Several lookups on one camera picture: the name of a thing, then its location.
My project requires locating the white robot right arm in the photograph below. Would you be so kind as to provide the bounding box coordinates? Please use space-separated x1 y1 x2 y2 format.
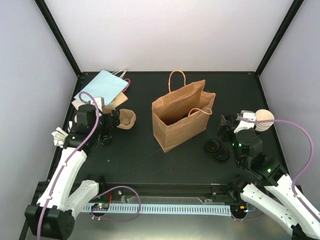
218 111 320 240

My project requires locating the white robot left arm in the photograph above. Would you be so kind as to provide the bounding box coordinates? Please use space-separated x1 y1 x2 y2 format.
24 104 120 240

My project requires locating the black coffee cup lid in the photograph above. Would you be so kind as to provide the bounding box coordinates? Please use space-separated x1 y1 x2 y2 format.
213 148 230 163

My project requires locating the brown pulp cup carrier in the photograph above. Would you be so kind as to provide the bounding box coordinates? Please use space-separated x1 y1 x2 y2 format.
102 106 137 130

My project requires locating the black lid stack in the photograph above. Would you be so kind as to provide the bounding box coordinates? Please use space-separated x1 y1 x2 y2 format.
204 139 222 155

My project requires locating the small brown paper bag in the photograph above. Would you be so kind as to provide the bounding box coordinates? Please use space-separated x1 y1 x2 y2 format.
108 92 128 108

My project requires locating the light blue paper bag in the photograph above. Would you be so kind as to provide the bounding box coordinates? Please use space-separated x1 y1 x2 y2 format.
82 69 131 106

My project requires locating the right paper cup stack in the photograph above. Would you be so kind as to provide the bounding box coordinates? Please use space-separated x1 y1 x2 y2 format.
255 109 275 132

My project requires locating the white plastic cutlery bundle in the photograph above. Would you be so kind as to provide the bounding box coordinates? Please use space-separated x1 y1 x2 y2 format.
51 121 75 149

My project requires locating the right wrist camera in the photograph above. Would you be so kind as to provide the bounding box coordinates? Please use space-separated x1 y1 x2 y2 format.
233 110 256 134

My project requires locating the black aluminium rail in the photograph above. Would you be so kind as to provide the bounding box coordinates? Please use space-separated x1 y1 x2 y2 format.
98 182 232 202

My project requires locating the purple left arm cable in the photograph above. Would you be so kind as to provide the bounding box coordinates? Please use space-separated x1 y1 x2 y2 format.
36 90 142 240

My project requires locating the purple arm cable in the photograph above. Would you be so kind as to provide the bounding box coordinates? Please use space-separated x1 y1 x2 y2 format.
231 118 320 226
36 90 142 240

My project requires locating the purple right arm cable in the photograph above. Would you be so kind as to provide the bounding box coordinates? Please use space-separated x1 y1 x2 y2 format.
231 118 320 226

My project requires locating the light blue cable duct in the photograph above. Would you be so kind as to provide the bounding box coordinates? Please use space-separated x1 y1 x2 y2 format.
81 203 232 217

